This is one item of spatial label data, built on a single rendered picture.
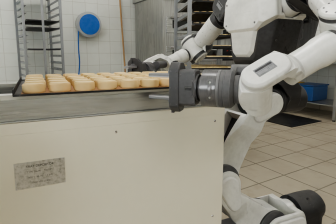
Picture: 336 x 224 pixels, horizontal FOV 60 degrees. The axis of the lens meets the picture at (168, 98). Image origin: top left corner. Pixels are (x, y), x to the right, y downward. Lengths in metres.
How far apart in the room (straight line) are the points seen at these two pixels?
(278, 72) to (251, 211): 0.76
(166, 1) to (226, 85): 3.95
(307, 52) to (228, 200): 0.62
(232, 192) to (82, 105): 0.63
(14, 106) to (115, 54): 4.51
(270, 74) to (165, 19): 3.93
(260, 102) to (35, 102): 0.51
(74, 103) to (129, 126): 0.15
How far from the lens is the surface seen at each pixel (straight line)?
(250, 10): 1.09
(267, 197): 1.51
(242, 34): 1.13
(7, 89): 1.03
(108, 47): 5.16
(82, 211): 0.83
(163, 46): 4.45
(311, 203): 1.51
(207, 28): 1.41
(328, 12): 0.77
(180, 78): 0.68
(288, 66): 0.65
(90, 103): 0.76
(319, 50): 0.72
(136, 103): 0.79
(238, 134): 1.10
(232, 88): 0.64
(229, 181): 1.08
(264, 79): 0.62
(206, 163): 0.92
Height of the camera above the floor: 0.99
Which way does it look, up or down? 9 degrees down
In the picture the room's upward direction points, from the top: straight up
